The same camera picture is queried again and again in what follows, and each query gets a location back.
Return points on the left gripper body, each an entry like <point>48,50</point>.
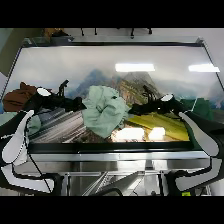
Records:
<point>76,104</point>

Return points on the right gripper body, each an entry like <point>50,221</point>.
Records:
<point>138,110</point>

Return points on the pale green T-shirt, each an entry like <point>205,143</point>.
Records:
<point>105,111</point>

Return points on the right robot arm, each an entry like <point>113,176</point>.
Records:
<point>200,133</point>

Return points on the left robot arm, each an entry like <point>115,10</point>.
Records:
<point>15,143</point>

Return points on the brown garment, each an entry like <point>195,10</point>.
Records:
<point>16,98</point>

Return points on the dark green garment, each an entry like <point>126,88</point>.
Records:
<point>200,108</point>

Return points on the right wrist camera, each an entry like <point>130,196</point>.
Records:
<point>148,92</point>

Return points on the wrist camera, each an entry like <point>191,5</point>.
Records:
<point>148,92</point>
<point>63,86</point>

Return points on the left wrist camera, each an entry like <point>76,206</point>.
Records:
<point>63,86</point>

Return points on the silver frame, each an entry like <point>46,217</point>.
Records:
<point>116,156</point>

